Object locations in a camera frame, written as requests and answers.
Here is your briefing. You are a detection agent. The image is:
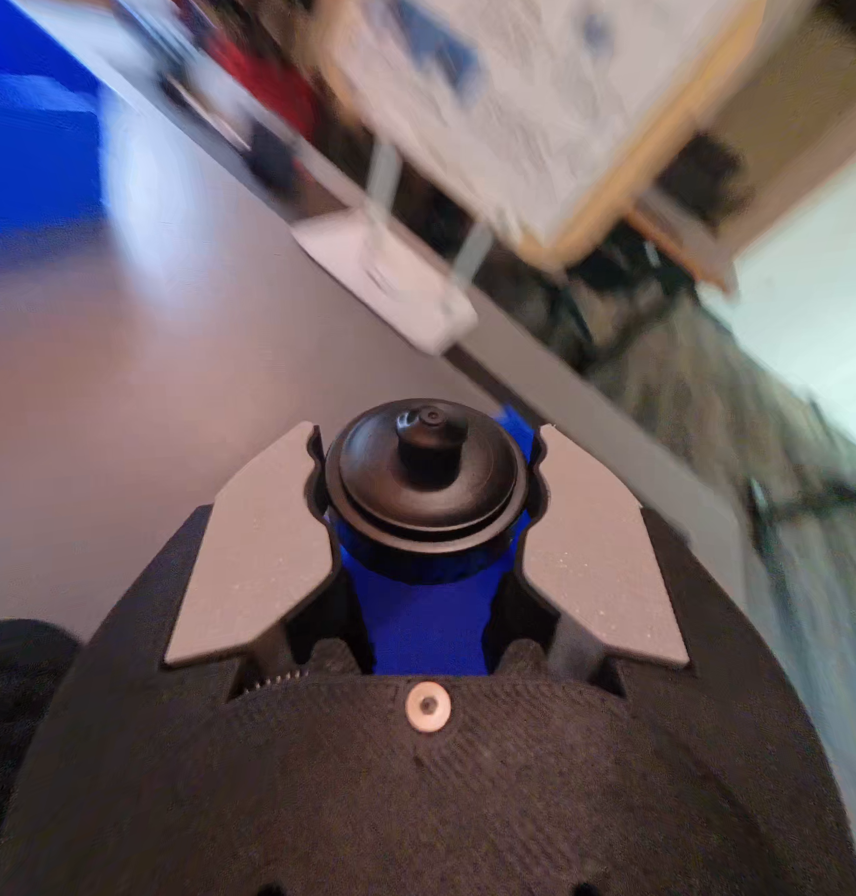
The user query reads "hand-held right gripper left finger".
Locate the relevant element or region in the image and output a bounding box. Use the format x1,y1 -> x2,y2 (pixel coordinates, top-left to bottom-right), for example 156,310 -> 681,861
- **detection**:
163,420 -> 373,681

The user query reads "wooden sign board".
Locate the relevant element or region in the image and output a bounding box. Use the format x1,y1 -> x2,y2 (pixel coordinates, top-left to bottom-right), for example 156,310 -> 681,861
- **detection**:
323,0 -> 772,270

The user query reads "wooden desk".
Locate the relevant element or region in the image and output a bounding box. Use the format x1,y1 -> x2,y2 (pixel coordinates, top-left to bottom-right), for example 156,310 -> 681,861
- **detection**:
627,189 -> 740,295

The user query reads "dark grey box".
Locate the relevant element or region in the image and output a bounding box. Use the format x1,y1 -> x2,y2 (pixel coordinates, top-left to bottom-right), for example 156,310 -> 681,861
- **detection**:
249,122 -> 303,197

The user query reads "black office chair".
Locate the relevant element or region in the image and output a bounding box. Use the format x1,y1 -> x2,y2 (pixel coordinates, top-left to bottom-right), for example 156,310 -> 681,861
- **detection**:
655,133 -> 751,225
568,231 -> 695,351

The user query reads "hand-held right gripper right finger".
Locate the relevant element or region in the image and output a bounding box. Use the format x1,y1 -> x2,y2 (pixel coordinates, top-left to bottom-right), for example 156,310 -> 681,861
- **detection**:
487,423 -> 691,680

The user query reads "blue plastic bin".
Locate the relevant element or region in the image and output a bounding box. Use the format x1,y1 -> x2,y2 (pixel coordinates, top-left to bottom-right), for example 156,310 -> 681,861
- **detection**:
0,0 -> 107,235
326,406 -> 541,676

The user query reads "black bottle lid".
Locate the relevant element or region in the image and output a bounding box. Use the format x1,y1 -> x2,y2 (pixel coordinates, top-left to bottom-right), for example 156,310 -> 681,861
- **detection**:
323,398 -> 534,585

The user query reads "red bag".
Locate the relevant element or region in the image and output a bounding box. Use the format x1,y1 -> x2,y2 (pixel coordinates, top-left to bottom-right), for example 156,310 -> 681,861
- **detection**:
211,35 -> 317,137

